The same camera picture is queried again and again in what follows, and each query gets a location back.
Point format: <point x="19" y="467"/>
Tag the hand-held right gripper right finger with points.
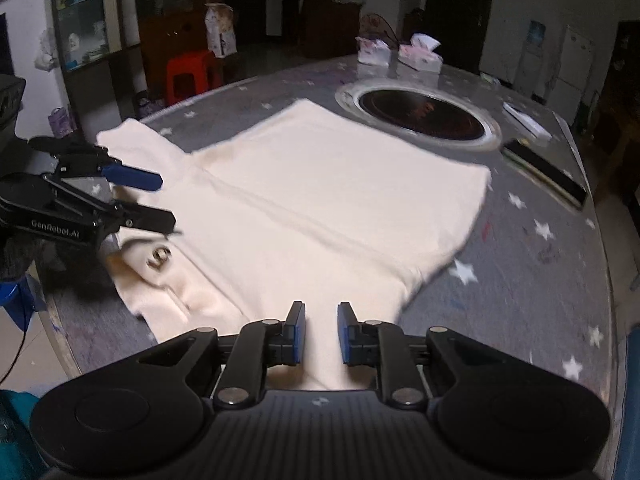
<point x="344" y="334"/>

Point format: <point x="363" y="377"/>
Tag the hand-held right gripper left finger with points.
<point x="299" y="332"/>

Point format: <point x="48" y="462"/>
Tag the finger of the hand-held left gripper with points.
<point x="135" y="177"/>
<point x="150" y="221"/>

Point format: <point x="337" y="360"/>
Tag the cream sweatshirt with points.
<point x="320" y="210"/>

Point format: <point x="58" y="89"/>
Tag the floral patterned bag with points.
<point x="150" y="106"/>

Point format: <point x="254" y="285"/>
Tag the blue plastic stool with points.
<point x="22" y="305"/>

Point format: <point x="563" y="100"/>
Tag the purple shopping bag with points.
<point x="61" y="124"/>

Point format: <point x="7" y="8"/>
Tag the red plastic stool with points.
<point x="192" y="75"/>

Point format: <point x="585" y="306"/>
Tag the printed paper bag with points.
<point x="221" y="30"/>

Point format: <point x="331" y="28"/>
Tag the grey star-print table cover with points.
<point x="530" y="280"/>

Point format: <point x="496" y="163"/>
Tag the teal cushion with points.
<point x="17" y="435"/>

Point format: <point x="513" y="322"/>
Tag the round built-in induction cooktop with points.
<point x="422" y="112"/>

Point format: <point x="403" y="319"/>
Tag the black smartphone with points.
<point x="547" y="172"/>

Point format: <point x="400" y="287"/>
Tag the wooden open shelf cabinet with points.
<point x="332" y="5"/>

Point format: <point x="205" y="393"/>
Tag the white tissue box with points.
<point x="374" y="52"/>
<point x="420" y="55"/>

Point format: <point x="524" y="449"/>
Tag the white remote control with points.
<point x="527" y="122"/>

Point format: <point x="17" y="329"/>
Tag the pink mesh food cover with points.
<point x="379" y="26"/>

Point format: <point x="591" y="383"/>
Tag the small green packet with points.
<point x="490" y="79"/>

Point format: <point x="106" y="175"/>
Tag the water dispenser with blue bottle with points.
<point x="531" y="57"/>

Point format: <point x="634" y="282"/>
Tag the dark entrance door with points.
<point x="457" y="10"/>

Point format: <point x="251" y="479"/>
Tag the white refrigerator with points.
<point x="575" y="67"/>

